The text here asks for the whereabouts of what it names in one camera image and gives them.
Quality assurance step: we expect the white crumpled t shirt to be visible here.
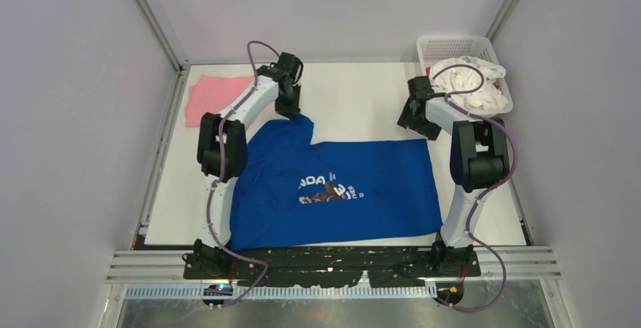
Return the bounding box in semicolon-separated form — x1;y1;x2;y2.
428;56;509;112

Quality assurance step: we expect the pink folded t shirt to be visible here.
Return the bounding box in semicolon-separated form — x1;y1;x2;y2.
184;75;254;128

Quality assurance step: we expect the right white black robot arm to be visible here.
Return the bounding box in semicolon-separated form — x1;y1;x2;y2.
397;76;510;276

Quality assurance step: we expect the white plastic laundry basket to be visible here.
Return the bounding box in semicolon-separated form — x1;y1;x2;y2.
416;35;513;116

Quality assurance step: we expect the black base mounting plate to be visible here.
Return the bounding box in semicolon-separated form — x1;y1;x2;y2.
197;246;481;288

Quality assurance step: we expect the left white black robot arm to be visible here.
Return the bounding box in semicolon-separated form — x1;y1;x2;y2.
182;52;304;280

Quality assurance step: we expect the blue printed t shirt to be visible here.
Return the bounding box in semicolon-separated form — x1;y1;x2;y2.
229;116;442;250

